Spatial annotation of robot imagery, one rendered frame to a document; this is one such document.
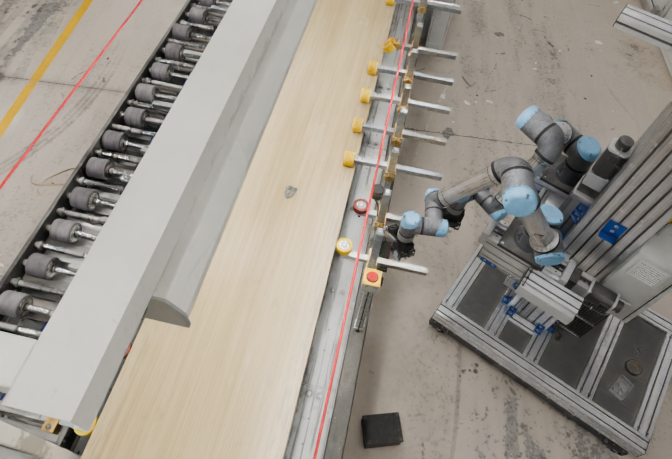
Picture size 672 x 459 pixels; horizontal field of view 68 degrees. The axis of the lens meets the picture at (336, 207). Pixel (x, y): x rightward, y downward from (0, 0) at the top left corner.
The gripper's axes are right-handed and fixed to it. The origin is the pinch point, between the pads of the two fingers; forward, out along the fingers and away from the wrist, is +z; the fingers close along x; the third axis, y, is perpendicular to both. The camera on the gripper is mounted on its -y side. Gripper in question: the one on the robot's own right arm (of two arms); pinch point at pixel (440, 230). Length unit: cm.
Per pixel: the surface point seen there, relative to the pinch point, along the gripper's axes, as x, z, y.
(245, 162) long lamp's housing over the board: -99, -152, -58
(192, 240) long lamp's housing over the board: -116, -155, -60
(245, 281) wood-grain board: -55, -8, -85
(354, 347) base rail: -66, 13, -31
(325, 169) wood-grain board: 18, -7, -65
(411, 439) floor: -84, 83, 11
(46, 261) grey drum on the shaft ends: -65, -3, -177
